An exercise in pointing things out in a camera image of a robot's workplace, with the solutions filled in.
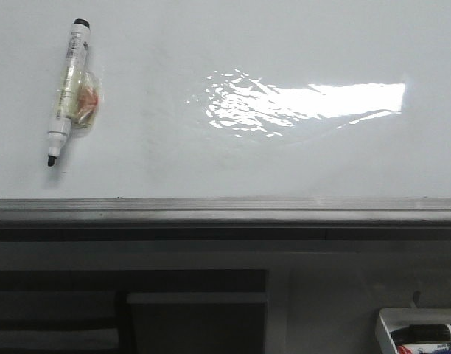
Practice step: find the white black-tipped whiteboard marker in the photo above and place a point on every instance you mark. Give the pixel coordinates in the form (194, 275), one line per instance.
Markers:
(78, 95)

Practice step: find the white whiteboard surface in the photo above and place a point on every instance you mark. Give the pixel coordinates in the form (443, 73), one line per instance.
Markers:
(205, 99)

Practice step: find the dark cabinet with white edge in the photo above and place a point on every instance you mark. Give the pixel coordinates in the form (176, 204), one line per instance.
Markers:
(199, 322)

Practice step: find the white marker tray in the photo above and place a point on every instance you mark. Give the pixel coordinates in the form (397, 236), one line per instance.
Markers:
(390, 319)

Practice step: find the metal tray hook left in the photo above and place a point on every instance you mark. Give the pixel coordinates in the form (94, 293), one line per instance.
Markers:
(415, 299)

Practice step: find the black marker in tray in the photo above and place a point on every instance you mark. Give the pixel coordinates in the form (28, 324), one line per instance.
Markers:
(422, 333)

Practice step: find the red-capped marker in tray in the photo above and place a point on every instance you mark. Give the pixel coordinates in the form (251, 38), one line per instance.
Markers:
(424, 348)

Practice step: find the grey aluminium whiteboard frame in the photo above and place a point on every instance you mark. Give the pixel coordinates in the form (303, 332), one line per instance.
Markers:
(224, 213)

